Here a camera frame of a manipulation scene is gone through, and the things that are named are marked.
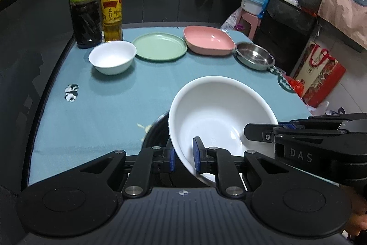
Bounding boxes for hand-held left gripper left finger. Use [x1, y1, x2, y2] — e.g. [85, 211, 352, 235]
[79, 146, 176, 199]

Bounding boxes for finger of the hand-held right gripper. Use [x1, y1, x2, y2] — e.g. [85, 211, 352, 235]
[279, 113, 367, 130]
[244, 123, 349, 145]

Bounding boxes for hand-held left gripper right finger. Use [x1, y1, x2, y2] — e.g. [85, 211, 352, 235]
[192, 136, 289, 198]

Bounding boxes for large white bowl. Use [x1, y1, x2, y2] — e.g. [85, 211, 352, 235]
[168, 76, 279, 186]

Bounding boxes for stainless steel plate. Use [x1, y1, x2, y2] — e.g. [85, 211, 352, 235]
[235, 42, 276, 71]

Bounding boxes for person's right hand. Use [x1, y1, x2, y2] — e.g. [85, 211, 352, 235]
[341, 184, 367, 239]

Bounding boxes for clear plastic bag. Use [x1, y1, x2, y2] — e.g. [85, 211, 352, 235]
[308, 101, 347, 117]

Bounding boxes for black pot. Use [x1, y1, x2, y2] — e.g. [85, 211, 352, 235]
[141, 110, 174, 158]

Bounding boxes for red gift bag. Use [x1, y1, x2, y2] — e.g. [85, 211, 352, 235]
[294, 41, 347, 108]

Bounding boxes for red plastic bag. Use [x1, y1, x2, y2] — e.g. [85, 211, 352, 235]
[284, 76, 305, 98]

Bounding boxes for dark green zigzag cloth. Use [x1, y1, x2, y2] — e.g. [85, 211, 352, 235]
[267, 65, 299, 93]

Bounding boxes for teal tablecloth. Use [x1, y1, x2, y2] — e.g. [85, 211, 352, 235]
[27, 23, 311, 186]

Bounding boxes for black storage rack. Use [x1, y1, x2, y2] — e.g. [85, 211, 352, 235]
[252, 0, 326, 76]

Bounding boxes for pink dish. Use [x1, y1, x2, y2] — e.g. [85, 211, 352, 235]
[183, 26, 236, 56]

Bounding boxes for pink stool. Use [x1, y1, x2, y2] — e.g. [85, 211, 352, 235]
[235, 11, 262, 40]

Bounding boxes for green plate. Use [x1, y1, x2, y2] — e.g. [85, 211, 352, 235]
[132, 33, 188, 62]

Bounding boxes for white printed bag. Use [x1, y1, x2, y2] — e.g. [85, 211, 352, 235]
[221, 7, 244, 33]

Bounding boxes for small white bowl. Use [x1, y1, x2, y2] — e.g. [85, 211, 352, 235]
[88, 41, 137, 75]

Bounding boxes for white container blue lid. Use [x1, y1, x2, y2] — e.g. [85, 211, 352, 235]
[241, 0, 267, 16]

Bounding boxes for oil bottle yellow label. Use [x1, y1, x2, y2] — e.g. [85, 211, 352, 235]
[100, 0, 124, 42]

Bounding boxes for dark vinegar bottle green label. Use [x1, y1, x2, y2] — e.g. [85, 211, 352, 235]
[67, 0, 103, 49]

